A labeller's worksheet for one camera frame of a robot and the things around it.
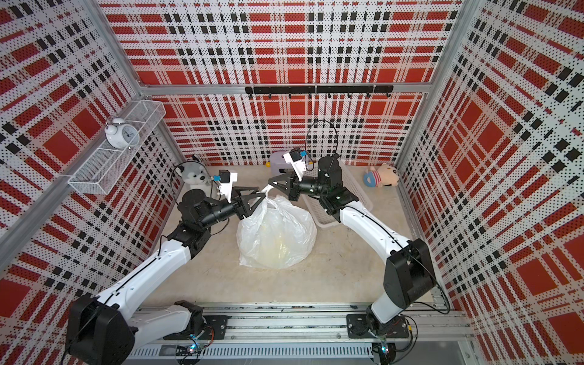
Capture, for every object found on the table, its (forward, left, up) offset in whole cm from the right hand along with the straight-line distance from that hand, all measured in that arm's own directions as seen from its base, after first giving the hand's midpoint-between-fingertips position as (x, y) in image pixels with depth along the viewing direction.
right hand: (273, 182), depth 69 cm
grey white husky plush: (+19, +37, -18) cm, 45 cm away
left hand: (-1, +3, -4) cm, 5 cm away
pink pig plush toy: (+29, -48, -29) cm, 63 cm away
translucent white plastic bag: (-7, +1, -22) cm, 23 cm away
